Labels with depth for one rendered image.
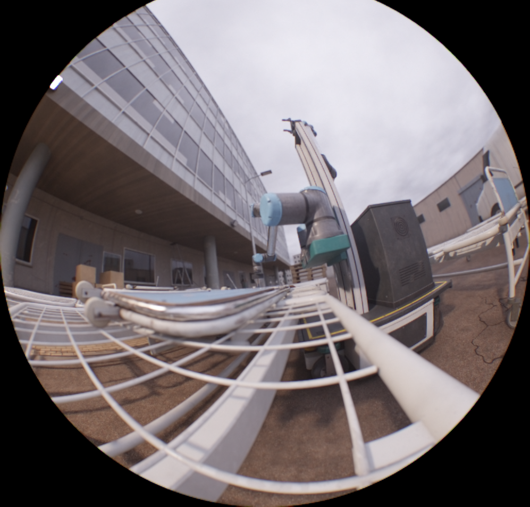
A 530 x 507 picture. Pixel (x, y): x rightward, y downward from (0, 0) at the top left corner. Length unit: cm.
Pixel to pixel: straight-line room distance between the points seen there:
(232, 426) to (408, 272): 88
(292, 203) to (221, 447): 69
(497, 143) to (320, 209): 676
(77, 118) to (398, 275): 459
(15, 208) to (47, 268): 249
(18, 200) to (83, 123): 199
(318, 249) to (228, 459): 63
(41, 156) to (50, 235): 255
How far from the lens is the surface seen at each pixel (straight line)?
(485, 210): 709
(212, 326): 23
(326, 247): 65
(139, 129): 533
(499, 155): 693
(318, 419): 73
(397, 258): 86
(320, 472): 60
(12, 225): 435
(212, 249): 764
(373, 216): 85
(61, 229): 647
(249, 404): 18
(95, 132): 393
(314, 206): 71
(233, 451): 17
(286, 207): 66
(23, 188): 455
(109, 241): 680
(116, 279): 413
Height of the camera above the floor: 56
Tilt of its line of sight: 16 degrees up
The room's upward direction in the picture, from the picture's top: 9 degrees counter-clockwise
